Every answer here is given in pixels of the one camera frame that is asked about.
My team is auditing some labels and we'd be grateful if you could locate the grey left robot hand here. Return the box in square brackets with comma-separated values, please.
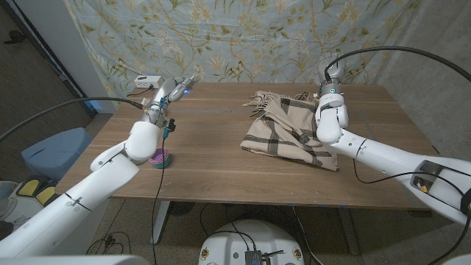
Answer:
[140, 74, 196, 128]

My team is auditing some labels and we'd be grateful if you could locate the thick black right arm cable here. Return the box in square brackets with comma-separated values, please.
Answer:
[323, 46, 471, 83]

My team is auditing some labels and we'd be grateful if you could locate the blue padded stool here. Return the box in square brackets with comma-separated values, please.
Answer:
[21, 127, 93, 181]

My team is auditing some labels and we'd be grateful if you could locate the black door handle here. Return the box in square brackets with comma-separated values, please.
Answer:
[3, 29, 26, 45]

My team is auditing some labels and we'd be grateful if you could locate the small black electronics box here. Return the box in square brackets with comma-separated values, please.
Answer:
[244, 250, 272, 265]

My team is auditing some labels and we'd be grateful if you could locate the beige plaid fringed scarf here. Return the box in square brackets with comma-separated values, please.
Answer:
[239, 90, 339, 172]

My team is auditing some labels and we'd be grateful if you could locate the floral printed backdrop cloth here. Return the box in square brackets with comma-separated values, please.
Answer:
[64, 0, 420, 107]

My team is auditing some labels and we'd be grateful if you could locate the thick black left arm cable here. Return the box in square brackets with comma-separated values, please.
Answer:
[0, 96, 144, 143]

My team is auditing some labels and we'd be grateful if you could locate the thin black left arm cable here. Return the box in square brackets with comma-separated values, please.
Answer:
[150, 136, 167, 265]

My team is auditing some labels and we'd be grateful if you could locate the black power strip cord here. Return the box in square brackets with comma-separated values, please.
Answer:
[127, 86, 154, 98]

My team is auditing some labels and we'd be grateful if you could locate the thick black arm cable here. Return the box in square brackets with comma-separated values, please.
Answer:
[323, 46, 471, 83]
[0, 96, 144, 143]

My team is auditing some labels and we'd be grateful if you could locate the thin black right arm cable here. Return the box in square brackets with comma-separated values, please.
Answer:
[352, 158, 471, 265]

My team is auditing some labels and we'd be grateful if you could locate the white power strip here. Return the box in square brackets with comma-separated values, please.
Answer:
[133, 75, 165, 90]

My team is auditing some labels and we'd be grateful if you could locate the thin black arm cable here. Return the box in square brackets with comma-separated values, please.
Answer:
[150, 136, 167, 265]
[352, 158, 471, 265]

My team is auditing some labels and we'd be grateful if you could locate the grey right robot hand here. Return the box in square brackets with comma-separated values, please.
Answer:
[317, 52, 347, 96]

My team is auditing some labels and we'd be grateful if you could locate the white robot torso base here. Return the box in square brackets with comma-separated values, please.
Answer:
[198, 219, 305, 265]

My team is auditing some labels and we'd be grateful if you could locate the grey metal table leg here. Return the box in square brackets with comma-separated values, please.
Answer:
[337, 208, 361, 255]
[150, 200, 172, 245]

